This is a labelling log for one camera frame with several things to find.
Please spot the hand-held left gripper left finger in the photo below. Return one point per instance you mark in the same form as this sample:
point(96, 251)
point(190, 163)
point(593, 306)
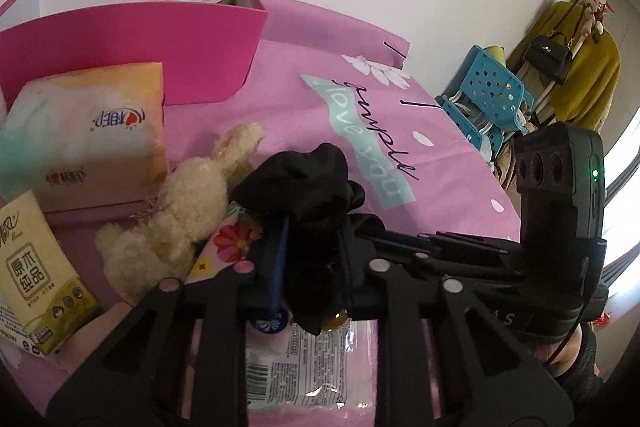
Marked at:
point(274, 267)

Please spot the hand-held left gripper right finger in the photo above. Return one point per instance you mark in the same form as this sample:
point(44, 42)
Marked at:
point(372, 294)

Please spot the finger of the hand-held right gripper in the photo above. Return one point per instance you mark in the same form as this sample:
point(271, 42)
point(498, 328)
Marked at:
point(480, 275)
point(450, 244)

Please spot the small floral tissue pack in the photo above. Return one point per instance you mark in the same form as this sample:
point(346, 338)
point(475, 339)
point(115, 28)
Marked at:
point(230, 242)

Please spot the black scrunchie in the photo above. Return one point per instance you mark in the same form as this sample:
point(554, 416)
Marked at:
point(305, 192)

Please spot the pink cardboard box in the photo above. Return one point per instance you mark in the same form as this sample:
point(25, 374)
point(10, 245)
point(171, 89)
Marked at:
point(200, 52)

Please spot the yellow tissue pack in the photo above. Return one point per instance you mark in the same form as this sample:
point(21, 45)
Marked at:
point(40, 282)

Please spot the person's right forearm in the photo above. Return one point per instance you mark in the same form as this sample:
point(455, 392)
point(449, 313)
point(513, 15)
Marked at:
point(580, 372)

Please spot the clear plastic packet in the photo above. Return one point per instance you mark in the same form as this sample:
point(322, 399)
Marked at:
point(310, 367)

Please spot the beige plush bunny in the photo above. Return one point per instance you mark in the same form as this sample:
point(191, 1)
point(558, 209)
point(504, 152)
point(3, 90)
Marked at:
point(175, 207)

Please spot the white coat rack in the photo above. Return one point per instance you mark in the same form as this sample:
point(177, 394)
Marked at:
point(546, 91)

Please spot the mustard yellow sweater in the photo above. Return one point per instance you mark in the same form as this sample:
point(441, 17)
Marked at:
point(590, 77)

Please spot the blue plastic basket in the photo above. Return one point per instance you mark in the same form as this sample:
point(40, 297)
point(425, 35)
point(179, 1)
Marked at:
point(490, 87)

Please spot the black handbag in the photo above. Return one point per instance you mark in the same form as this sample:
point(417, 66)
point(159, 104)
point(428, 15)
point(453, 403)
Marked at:
point(547, 57)

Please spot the yellow green can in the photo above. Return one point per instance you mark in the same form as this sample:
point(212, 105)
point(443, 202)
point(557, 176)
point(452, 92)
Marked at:
point(496, 52)

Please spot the pink sachet packet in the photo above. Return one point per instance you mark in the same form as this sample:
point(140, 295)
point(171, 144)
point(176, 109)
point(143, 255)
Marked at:
point(100, 337)

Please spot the small hanging plush toy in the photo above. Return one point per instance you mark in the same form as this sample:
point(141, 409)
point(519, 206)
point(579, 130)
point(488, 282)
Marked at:
point(595, 12)

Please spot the large pastel tissue pack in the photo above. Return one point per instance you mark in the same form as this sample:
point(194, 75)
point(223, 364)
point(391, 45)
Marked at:
point(85, 132)

